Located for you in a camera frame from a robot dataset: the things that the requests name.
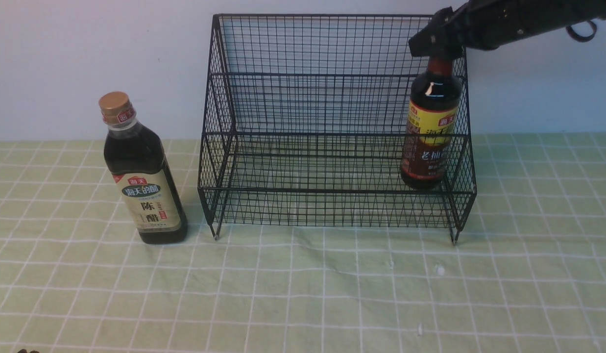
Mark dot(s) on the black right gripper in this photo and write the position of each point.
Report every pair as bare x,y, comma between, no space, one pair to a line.
489,24

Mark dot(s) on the soy sauce bottle red cap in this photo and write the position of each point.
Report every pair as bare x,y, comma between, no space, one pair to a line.
434,99

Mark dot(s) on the vinegar bottle gold cap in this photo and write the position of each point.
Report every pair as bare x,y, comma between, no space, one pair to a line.
136,159

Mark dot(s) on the green checkered tablecloth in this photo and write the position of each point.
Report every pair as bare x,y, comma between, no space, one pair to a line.
528,274

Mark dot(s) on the black wire mesh rack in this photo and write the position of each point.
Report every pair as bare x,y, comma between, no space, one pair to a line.
305,120

